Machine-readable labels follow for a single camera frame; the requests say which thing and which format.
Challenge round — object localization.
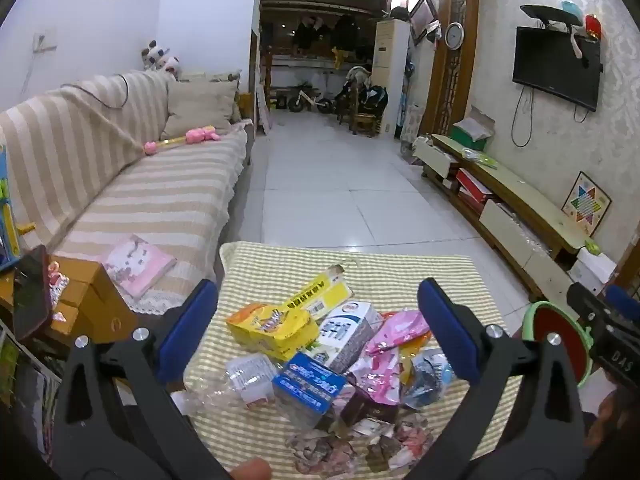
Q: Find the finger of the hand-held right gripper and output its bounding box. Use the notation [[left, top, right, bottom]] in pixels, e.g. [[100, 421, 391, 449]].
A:
[[566, 282, 618, 333], [606, 285, 640, 323]]

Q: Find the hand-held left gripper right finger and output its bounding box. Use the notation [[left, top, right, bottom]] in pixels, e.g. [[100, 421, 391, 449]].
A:
[[417, 277, 588, 480]]

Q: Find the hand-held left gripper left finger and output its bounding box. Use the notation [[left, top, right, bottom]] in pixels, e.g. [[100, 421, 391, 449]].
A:
[[50, 279, 236, 480]]

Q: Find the red bin with green rim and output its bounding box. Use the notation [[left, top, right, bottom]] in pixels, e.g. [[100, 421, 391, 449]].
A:
[[522, 301, 594, 389]]

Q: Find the white grey carton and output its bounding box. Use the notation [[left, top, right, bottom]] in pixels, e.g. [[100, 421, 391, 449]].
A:
[[305, 301, 386, 376]]

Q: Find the long yellow box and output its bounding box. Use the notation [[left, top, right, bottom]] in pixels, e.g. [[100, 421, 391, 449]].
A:
[[282, 265, 356, 322]]

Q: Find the grey paper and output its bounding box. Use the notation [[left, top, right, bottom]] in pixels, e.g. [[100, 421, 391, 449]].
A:
[[286, 427, 353, 476]]

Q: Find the person's right hand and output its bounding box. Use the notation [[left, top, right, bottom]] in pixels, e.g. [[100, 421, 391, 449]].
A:
[[585, 391, 640, 461]]

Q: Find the person's left hand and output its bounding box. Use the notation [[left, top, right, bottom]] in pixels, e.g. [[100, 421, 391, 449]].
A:
[[231, 459, 273, 480]]

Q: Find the white storage box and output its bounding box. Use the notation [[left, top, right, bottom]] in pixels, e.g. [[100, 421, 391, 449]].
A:
[[570, 247, 619, 287]]

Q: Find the blue plastic wrapper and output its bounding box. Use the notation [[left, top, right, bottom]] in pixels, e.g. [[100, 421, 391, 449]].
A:
[[402, 350, 457, 411]]

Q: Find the crushed clear plastic bottle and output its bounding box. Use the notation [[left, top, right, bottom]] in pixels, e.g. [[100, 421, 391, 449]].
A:
[[172, 352, 281, 418]]

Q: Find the yellow snack packet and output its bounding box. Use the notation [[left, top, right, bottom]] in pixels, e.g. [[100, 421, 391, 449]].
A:
[[226, 302, 321, 363]]

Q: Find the pink white wrapper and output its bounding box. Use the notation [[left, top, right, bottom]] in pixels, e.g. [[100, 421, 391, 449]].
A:
[[350, 354, 407, 407]]

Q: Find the yellow striped tablecloth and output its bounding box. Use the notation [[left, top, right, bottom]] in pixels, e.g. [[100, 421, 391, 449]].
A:
[[182, 241, 523, 480]]

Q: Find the star checkers board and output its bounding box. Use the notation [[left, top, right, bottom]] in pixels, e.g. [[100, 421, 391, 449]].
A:
[[561, 171, 612, 239]]

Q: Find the small brown box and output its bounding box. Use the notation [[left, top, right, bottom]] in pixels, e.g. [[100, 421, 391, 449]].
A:
[[340, 385, 401, 427]]

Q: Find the crumpled wrappers pile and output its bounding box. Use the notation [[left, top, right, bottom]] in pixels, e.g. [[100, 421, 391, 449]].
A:
[[357, 412, 435, 473]]

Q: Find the wooden television cabinet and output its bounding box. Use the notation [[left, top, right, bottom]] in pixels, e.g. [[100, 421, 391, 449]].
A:
[[412, 134, 594, 302]]

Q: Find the blue medicine box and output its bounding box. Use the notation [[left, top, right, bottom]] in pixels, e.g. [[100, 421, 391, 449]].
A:
[[272, 352, 351, 417]]

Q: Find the sofa with striped cover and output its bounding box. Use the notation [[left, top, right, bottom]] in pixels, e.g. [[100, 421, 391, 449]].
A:
[[0, 70, 256, 313]]

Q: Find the red flat box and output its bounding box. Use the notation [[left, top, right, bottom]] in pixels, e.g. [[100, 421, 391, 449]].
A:
[[455, 167, 494, 204]]

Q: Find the green plastic bag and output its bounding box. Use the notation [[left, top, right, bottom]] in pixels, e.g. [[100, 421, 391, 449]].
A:
[[462, 147, 499, 170]]

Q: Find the pink toy wand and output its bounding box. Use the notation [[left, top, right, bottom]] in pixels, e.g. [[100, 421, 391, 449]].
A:
[[144, 125, 222, 156]]

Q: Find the open cardboard box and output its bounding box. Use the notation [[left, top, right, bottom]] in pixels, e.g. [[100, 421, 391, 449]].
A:
[[450, 105, 496, 152]]

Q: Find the colourful toy box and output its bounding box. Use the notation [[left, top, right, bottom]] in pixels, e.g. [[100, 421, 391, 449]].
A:
[[0, 145, 23, 271]]

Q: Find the beige cushion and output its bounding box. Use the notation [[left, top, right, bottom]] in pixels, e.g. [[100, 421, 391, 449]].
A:
[[160, 79, 242, 141]]

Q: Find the small wooden stool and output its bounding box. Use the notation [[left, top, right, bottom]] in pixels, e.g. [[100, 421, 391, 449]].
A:
[[350, 110, 382, 137]]

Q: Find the flat screen television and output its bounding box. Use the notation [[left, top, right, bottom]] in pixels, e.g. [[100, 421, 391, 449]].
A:
[[512, 26, 603, 112]]

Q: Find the white balance bike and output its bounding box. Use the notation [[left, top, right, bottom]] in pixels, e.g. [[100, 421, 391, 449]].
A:
[[287, 85, 335, 115]]

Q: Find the spotted plush toy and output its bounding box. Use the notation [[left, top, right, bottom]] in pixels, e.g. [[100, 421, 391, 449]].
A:
[[140, 40, 181, 80]]

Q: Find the standing air conditioner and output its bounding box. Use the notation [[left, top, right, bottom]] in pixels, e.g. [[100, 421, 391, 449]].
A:
[[372, 20, 412, 136]]

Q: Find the leaning framed picture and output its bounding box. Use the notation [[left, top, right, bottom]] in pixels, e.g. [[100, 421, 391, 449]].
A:
[[406, 0, 442, 47]]

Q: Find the black television cable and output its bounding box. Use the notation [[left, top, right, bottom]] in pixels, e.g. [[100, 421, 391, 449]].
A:
[[511, 85, 534, 149]]

